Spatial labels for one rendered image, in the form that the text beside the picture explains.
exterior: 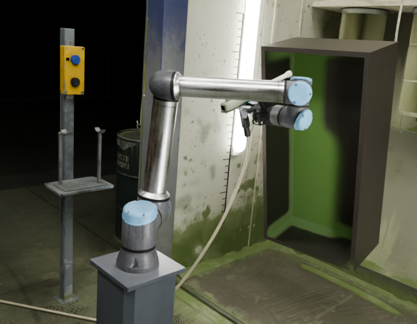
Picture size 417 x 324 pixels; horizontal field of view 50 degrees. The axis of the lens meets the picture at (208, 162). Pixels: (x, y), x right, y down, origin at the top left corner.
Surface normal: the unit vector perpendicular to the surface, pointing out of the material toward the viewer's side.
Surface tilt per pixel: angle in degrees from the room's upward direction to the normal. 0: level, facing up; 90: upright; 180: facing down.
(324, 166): 102
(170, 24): 90
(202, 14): 90
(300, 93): 90
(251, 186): 90
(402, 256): 57
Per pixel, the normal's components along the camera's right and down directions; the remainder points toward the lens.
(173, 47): 0.68, 0.23
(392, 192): -0.57, -0.43
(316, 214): -0.66, 0.33
